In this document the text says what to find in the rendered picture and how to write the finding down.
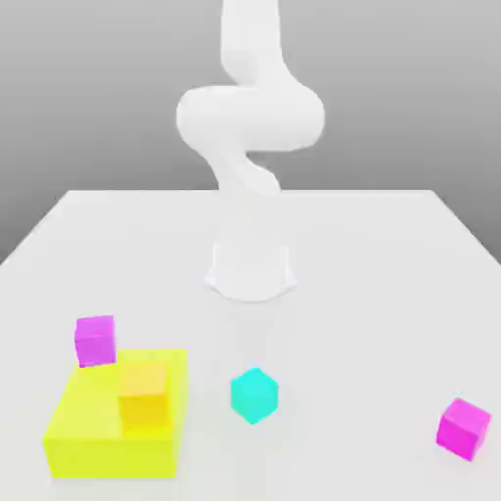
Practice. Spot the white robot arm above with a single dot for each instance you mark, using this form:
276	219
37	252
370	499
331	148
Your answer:
250	117

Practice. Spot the small cyan cube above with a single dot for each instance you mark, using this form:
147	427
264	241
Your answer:
253	396

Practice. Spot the small purple cube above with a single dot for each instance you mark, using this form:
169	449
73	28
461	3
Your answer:
95	341

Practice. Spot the small orange cube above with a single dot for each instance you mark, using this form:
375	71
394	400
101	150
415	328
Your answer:
143	399

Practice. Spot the small magenta cube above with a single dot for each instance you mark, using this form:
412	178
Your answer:
462	429

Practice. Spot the large yellow box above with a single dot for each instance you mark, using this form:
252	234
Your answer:
90	442

